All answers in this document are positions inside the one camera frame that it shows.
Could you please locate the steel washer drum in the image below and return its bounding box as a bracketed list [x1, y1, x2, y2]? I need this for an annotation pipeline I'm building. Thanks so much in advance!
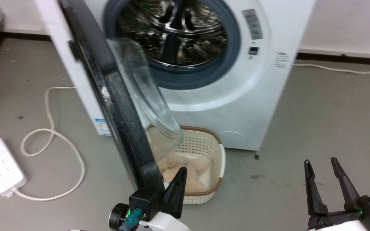
[118, 0, 228, 67]

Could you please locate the beige cloth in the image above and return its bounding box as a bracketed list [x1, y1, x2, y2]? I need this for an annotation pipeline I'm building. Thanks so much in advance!
[146, 127, 213, 193]

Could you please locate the white front-load washing machine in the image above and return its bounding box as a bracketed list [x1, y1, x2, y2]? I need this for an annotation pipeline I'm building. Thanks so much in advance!
[34, 0, 316, 152]

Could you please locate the white power strip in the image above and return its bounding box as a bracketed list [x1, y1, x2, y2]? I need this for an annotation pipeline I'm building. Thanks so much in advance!
[0, 138, 28, 197]

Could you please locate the white brown-rimmed laundry basket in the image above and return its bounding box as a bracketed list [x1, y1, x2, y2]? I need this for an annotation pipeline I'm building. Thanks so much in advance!
[153, 126, 227, 205]

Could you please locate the grey instruction label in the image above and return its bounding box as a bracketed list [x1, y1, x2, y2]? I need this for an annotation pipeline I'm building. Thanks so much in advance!
[241, 9, 263, 40]

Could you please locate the grey-blue rubber door gasket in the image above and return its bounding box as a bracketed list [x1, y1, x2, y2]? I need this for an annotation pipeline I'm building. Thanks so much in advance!
[103, 0, 242, 90]

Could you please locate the white power strip cable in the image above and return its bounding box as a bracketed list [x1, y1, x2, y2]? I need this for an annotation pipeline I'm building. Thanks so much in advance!
[13, 86, 85, 201]

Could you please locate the black door hinge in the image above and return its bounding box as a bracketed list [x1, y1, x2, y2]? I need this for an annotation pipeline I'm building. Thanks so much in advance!
[69, 40, 80, 62]

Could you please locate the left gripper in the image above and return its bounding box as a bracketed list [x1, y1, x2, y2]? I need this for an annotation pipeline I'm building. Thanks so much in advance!
[109, 167, 191, 231]

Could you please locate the black-rimmed glass washer door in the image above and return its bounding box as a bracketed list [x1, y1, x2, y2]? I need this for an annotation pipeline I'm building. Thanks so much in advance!
[58, 0, 184, 197]

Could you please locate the blue white energy sticker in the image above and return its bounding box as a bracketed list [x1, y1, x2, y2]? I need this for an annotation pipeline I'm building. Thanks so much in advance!
[95, 118, 112, 136]

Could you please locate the thin white floor cable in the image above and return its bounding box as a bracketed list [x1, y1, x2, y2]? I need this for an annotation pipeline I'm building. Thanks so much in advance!
[293, 63, 370, 75]

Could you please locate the round white filter cover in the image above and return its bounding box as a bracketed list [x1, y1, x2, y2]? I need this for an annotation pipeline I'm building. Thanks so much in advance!
[219, 131, 247, 149]

